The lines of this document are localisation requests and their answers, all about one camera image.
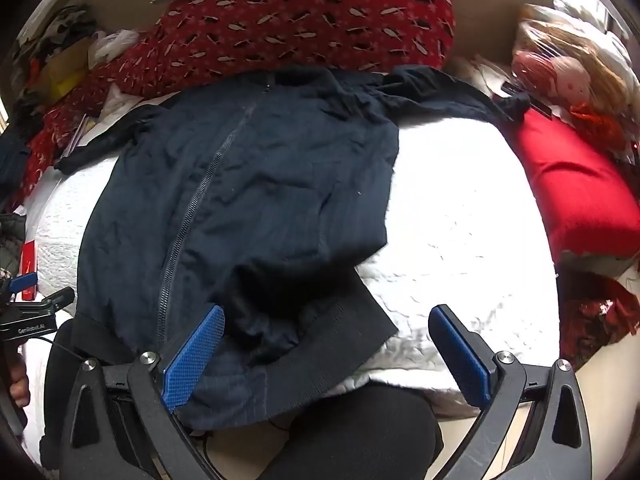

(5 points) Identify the red card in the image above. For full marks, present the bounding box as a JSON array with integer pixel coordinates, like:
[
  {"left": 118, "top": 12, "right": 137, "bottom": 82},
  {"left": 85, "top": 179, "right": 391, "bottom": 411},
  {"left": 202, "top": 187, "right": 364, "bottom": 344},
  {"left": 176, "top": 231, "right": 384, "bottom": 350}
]
[{"left": 19, "top": 240, "right": 40, "bottom": 301}]

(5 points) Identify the pile of clutter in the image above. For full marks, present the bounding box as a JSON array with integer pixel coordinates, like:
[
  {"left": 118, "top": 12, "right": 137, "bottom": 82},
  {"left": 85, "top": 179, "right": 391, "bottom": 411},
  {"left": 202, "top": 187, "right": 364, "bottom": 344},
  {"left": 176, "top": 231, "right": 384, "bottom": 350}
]
[{"left": 10, "top": 5, "right": 101, "bottom": 111}]

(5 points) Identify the red pillow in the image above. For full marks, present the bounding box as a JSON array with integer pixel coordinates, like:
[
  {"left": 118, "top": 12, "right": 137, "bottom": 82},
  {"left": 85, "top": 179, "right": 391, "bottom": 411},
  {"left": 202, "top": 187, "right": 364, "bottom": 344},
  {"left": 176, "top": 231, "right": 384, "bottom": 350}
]
[{"left": 505, "top": 107, "right": 640, "bottom": 266}]

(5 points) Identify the white plastic bag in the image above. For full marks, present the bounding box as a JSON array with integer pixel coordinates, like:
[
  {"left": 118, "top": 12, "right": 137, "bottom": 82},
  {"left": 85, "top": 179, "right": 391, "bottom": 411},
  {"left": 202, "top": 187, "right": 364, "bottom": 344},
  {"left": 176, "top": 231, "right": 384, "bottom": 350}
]
[{"left": 87, "top": 29, "right": 141, "bottom": 68}]

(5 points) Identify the person's right leg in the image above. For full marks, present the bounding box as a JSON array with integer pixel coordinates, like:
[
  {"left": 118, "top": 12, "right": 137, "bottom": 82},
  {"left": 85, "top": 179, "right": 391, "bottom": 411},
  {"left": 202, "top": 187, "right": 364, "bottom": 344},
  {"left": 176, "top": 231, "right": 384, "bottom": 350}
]
[{"left": 257, "top": 380, "right": 446, "bottom": 480}]

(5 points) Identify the black cable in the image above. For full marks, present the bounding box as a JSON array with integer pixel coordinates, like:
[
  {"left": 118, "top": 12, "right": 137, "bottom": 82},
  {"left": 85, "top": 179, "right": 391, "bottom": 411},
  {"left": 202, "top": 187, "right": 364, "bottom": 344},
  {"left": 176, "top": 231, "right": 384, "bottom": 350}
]
[{"left": 30, "top": 332, "right": 88, "bottom": 363}]

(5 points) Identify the red printed blanket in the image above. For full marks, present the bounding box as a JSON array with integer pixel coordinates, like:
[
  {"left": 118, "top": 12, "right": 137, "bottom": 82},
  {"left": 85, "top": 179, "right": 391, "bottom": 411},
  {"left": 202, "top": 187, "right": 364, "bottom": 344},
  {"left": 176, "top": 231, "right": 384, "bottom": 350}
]
[{"left": 20, "top": 0, "right": 458, "bottom": 196}]

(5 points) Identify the dark green garment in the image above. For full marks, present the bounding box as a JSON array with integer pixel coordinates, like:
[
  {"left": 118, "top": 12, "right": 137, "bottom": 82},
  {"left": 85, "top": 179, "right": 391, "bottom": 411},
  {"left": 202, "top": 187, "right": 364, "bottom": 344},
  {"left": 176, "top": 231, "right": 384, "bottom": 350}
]
[{"left": 0, "top": 212, "right": 28, "bottom": 276}]

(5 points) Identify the navy zip jacket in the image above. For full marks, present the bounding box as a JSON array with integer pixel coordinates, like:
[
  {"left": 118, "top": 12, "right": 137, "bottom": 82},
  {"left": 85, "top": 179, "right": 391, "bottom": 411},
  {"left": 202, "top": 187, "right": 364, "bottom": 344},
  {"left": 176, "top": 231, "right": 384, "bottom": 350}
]
[{"left": 54, "top": 66, "right": 531, "bottom": 431}]

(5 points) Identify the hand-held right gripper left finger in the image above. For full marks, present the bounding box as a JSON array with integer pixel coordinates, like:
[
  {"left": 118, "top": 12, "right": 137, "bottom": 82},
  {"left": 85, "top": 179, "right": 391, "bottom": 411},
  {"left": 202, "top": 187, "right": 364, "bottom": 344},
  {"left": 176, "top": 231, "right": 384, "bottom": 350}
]
[{"left": 60, "top": 305, "right": 226, "bottom": 480}]

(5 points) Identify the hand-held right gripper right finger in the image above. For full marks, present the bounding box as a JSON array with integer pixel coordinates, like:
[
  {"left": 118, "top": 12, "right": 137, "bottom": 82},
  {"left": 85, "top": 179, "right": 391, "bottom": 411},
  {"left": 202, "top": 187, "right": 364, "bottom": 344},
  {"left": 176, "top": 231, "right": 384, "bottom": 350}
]
[{"left": 429, "top": 304, "right": 593, "bottom": 480}]

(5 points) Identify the plastic bag with doll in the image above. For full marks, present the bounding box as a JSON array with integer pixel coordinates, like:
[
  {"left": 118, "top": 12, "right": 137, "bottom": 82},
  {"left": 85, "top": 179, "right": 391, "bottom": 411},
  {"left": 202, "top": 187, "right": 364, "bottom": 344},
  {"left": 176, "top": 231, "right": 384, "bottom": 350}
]
[{"left": 510, "top": 4, "right": 640, "bottom": 156}]

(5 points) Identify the dark blue cloth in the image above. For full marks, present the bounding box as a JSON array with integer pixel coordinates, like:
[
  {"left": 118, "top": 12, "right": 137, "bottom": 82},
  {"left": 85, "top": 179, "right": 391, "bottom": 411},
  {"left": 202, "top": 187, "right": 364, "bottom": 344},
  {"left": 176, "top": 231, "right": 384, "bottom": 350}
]
[{"left": 0, "top": 130, "right": 33, "bottom": 201}]

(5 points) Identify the person's left hand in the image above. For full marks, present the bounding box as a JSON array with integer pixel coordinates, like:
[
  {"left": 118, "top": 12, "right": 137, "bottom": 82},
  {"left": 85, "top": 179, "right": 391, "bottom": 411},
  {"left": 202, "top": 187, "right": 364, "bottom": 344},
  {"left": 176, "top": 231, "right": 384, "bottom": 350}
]
[{"left": 9, "top": 355, "right": 32, "bottom": 408}]

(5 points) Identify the white quilted bed cover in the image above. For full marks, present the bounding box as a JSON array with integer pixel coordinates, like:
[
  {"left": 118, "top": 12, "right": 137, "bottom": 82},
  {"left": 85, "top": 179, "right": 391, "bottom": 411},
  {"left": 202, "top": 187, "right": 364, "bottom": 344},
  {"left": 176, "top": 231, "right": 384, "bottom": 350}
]
[{"left": 22, "top": 80, "right": 561, "bottom": 461}]

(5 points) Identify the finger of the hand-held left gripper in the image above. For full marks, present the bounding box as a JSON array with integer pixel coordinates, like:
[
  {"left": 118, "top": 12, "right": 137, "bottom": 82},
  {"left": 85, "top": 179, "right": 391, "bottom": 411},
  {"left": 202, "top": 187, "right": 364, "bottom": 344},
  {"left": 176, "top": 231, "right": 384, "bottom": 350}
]
[
  {"left": 20, "top": 286, "right": 76, "bottom": 313},
  {"left": 7, "top": 272, "right": 40, "bottom": 293}
]

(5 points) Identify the red patterned cloth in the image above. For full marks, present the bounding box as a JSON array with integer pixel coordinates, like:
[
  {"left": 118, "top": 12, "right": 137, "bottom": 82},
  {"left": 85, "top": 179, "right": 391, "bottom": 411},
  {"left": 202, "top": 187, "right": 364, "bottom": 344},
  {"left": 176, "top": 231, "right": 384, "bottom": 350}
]
[{"left": 557, "top": 272, "right": 640, "bottom": 371}]

